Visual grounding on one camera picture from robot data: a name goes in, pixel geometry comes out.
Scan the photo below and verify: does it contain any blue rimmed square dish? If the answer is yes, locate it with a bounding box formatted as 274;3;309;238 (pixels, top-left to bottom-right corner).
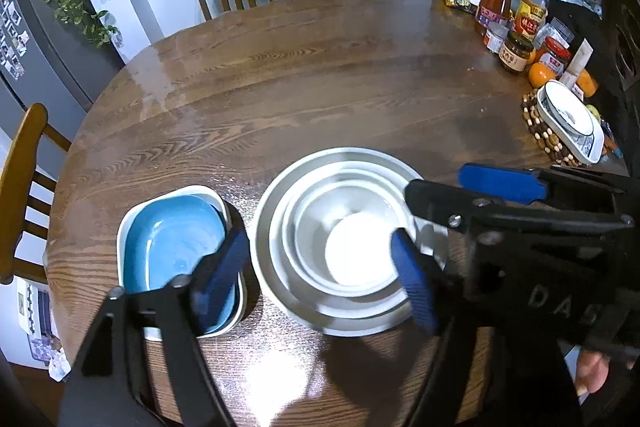
536;87;606;165

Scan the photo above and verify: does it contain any person's right hand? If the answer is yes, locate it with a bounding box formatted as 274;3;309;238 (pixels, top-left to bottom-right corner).
574;349;613;398

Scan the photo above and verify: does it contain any plain white bowl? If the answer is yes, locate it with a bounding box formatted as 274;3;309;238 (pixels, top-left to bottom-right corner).
269;161;431;320

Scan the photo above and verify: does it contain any blue patterned square plate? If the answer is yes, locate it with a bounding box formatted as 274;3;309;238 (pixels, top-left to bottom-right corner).
200;192;236;238
116;185;249;342

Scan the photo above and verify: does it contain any white ribbed bowl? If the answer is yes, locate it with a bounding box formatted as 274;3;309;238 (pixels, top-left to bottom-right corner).
282;169;421;300

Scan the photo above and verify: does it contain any brown lidded sauce jar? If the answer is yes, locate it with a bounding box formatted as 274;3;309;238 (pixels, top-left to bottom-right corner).
498;30;535;74

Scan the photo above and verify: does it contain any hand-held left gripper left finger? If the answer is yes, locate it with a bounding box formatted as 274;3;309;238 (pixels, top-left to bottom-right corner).
60;227;250;427

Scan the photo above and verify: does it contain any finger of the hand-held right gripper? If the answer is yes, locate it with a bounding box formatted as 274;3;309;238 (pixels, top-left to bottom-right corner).
404;178;506;238
457;163;626;212

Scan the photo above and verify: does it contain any black cabinet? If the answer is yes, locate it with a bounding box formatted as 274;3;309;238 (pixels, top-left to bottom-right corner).
597;0;640;178

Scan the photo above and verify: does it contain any red lidded sauce jar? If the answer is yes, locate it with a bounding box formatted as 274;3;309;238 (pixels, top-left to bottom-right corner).
537;36;572;75

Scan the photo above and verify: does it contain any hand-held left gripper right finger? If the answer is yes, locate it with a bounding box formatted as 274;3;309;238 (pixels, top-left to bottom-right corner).
390;228;586;427

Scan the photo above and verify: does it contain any large grey bowl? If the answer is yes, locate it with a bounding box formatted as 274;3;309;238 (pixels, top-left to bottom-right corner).
249;148;449;339

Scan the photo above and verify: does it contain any white paper carton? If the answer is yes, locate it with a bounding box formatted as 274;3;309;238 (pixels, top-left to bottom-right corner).
559;38;595;90

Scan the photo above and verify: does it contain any clear plastic packet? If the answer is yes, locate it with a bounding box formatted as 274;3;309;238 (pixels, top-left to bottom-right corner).
542;18;576;48

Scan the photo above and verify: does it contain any printed paper bag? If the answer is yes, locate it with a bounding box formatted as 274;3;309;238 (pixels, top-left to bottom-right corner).
15;277;71;383

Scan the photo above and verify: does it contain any yellow capped vinegar bottle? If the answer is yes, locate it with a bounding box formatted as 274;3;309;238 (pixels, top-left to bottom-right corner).
514;0;553;50

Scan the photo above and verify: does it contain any grey refrigerator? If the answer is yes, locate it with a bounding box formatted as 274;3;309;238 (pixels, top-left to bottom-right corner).
0;0;126;142

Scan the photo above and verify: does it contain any cluster of fridge magnets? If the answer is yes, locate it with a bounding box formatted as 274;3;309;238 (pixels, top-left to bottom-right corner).
0;0;31;80

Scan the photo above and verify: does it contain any small red labelled jar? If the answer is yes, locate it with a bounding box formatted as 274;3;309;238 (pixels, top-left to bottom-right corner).
482;23;510;55

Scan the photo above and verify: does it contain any white bowl with blue rim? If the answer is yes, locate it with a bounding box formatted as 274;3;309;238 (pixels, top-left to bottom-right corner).
543;80;599;138

